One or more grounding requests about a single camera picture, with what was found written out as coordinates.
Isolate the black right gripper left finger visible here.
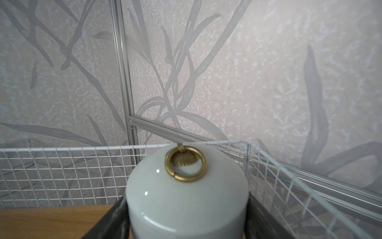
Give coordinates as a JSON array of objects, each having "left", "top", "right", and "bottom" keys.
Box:
[{"left": 82, "top": 197, "right": 130, "bottom": 239}]

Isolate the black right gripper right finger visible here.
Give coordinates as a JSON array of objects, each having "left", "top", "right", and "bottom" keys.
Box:
[{"left": 244, "top": 194, "right": 294, "bottom": 239}]

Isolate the white tea canister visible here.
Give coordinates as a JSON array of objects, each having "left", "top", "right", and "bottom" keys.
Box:
[{"left": 125, "top": 143, "right": 249, "bottom": 239}]

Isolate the white wire three-tier shelf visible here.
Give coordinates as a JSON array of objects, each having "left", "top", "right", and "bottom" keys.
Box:
[{"left": 1, "top": 141, "right": 370, "bottom": 239}]

